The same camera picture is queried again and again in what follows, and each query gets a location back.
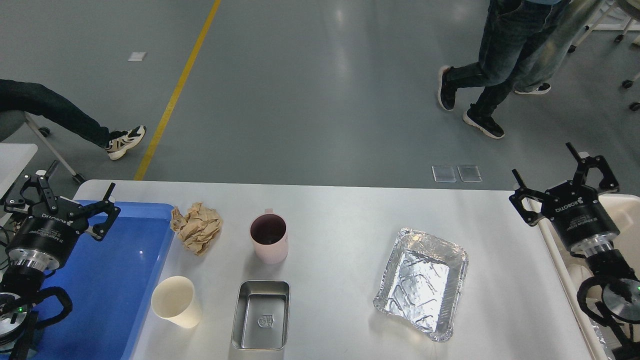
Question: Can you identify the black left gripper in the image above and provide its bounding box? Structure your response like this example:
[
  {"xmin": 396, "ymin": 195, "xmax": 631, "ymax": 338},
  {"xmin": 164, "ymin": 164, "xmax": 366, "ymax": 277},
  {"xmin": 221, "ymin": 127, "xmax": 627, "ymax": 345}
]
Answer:
[{"xmin": 4, "ymin": 174, "xmax": 121, "ymax": 271}]

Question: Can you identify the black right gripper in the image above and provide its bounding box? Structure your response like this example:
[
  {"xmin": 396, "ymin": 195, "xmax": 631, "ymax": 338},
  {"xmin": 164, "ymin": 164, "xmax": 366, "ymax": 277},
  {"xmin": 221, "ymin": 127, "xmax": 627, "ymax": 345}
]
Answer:
[{"xmin": 509, "ymin": 142, "xmax": 621, "ymax": 251}]

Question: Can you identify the pink plastic mug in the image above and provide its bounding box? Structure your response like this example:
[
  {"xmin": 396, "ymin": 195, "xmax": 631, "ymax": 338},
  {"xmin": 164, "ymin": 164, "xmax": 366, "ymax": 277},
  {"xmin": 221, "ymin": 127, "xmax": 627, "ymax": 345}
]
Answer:
[{"xmin": 249, "ymin": 208, "xmax": 290, "ymax": 265}]

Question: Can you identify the stainless steel rectangular tray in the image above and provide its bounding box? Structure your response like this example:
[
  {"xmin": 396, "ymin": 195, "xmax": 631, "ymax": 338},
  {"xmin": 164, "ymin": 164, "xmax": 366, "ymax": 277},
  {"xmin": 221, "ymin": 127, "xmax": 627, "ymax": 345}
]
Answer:
[{"xmin": 231, "ymin": 280, "xmax": 290, "ymax": 351}]

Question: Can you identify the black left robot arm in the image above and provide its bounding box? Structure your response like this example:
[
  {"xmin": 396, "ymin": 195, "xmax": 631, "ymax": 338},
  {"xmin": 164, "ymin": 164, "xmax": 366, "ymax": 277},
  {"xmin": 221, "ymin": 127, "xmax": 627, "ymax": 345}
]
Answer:
[{"xmin": 1, "ymin": 174, "xmax": 121, "ymax": 360}]

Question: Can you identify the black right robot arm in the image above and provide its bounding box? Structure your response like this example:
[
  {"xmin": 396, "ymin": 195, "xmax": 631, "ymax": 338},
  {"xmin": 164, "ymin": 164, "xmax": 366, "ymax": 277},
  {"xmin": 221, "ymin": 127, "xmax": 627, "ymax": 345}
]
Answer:
[{"xmin": 509, "ymin": 143, "xmax": 639, "ymax": 360}]

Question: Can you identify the white plastic bin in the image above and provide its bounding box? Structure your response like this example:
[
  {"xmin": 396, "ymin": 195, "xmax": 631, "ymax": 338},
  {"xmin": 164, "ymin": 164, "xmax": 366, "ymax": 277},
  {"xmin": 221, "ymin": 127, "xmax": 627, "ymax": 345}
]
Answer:
[{"xmin": 537, "ymin": 194, "xmax": 640, "ymax": 360}]

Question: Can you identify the white side table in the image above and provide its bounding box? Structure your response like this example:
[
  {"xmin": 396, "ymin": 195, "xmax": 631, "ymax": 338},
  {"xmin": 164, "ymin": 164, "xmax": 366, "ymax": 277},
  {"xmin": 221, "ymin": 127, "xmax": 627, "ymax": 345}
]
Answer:
[{"xmin": 0, "ymin": 143, "xmax": 38, "ymax": 197}]

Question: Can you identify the blue plastic tray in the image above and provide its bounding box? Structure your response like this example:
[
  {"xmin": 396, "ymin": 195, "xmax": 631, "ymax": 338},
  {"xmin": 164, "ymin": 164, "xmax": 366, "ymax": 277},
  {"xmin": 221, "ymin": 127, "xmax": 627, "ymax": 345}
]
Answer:
[{"xmin": 33, "ymin": 202, "xmax": 174, "ymax": 360}]

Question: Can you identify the seated person leg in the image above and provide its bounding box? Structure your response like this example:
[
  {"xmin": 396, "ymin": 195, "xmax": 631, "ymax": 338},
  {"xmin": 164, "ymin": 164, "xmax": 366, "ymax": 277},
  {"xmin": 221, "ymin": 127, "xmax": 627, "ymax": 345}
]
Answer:
[{"xmin": 0, "ymin": 79, "xmax": 146, "ymax": 161}]

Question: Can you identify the crumpled brown paper ball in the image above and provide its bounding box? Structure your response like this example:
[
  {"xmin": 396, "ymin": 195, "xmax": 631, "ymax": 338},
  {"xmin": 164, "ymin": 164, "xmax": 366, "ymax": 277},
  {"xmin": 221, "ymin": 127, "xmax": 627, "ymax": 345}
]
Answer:
[{"xmin": 170, "ymin": 202, "xmax": 224, "ymax": 256}]

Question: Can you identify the foil tray in bin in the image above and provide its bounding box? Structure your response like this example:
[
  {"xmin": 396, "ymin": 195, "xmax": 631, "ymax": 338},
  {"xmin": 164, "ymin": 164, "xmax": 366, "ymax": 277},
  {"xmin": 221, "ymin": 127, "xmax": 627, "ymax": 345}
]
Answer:
[{"xmin": 590, "ymin": 319, "xmax": 615, "ymax": 360}]

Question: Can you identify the cream paper cup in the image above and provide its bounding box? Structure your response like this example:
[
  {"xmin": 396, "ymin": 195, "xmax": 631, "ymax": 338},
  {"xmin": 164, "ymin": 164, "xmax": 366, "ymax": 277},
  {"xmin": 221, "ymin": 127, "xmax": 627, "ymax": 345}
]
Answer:
[{"xmin": 151, "ymin": 276, "xmax": 202, "ymax": 329}]

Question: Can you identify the aluminium foil tray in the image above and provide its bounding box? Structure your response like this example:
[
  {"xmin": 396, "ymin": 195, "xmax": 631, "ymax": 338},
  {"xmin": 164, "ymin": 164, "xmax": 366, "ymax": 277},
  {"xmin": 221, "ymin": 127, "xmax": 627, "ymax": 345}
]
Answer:
[{"xmin": 372, "ymin": 227, "xmax": 469, "ymax": 342}]

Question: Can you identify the person in dark jeans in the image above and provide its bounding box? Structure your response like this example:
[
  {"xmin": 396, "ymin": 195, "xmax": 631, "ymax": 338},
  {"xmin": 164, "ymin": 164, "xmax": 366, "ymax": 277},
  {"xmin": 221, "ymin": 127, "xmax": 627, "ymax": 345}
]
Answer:
[{"xmin": 438, "ymin": 0, "xmax": 569, "ymax": 139}]

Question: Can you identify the person in light jeans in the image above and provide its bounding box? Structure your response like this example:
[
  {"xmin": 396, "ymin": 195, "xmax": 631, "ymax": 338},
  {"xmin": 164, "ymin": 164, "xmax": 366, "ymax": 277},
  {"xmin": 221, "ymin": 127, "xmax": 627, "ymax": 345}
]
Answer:
[{"xmin": 513, "ymin": 0, "xmax": 602, "ymax": 95}]

